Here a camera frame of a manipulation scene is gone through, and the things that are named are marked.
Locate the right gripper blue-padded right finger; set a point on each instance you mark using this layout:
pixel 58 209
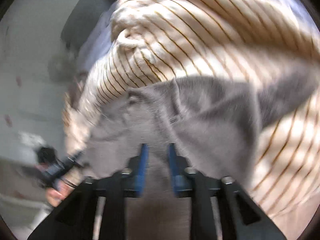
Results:
pixel 240 217

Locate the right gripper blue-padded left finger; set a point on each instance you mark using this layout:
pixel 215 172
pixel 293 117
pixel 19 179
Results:
pixel 74 217

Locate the taupe knit sweater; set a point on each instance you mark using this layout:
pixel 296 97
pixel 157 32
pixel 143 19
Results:
pixel 214 123

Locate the person's left hand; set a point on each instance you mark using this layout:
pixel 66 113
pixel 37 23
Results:
pixel 63 188

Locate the white round floor fan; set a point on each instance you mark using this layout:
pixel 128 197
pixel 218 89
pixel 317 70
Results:
pixel 62 67

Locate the lavender bed sheet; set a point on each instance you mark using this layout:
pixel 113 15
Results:
pixel 97 44

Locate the cream striped quilt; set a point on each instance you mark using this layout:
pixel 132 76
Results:
pixel 244 40

